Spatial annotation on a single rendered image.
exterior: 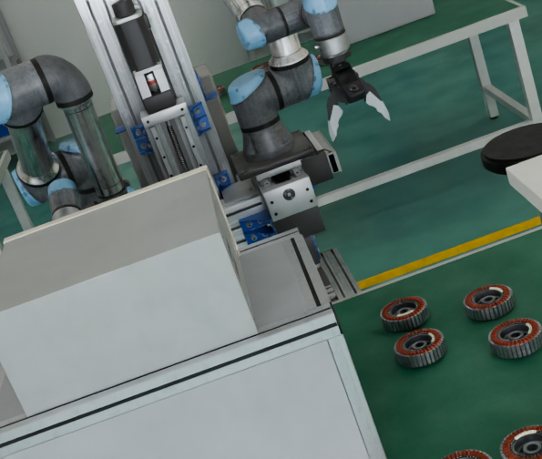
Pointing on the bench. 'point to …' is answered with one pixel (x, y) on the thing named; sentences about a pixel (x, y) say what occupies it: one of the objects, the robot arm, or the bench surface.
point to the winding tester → (117, 291)
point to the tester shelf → (267, 323)
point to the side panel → (356, 397)
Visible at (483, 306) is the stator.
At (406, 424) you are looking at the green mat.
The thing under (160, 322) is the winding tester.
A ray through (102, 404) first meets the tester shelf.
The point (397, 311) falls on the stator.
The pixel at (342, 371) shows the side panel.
